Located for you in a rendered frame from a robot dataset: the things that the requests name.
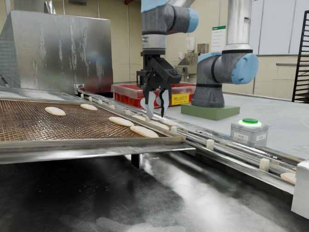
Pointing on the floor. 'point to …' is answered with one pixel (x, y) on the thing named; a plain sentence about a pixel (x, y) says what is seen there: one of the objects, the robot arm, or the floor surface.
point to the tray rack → (301, 66)
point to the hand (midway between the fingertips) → (157, 115)
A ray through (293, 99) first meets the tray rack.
